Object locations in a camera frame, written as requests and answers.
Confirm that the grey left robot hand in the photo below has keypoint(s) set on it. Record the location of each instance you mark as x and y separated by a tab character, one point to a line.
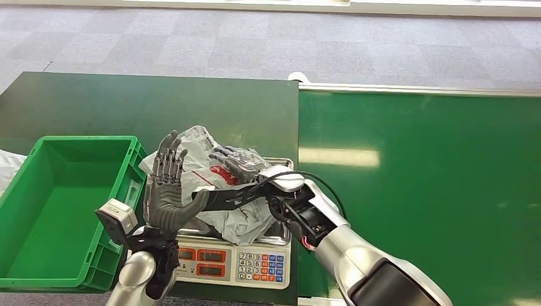
165	202

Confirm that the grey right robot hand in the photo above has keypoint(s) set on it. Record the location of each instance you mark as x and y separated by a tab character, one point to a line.
238	164

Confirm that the white plastic package red print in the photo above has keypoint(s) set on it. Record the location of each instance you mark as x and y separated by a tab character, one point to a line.
198	169

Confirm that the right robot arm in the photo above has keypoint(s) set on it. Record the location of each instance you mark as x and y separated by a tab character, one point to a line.
359	257

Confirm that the white conveyor roller end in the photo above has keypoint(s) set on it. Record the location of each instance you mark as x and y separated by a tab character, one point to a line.
298	77

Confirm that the green conveyor belt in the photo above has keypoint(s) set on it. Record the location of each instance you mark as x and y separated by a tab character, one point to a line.
422	190

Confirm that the stainless steel scale pan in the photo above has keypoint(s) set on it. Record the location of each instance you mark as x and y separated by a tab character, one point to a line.
279	234

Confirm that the white electronic weighing scale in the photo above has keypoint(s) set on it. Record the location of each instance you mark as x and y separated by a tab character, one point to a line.
219	264

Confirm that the green plastic crate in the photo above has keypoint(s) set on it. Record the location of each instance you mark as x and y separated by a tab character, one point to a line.
50	219

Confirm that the white plastic bag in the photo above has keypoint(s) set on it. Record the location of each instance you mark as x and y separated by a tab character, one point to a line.
9	169

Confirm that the white baseboard strip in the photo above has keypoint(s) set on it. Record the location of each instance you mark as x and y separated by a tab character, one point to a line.
422	8

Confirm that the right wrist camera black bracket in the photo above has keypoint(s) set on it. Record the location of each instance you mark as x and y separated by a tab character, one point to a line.
228	198

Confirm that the wrist camera black bracket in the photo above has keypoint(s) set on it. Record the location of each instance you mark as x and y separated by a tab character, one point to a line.
228	198
120	215

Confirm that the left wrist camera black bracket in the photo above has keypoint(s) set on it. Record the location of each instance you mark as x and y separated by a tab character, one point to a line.
120	215

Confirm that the silver conveyor side rail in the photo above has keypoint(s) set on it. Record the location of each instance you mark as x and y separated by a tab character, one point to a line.
422	90

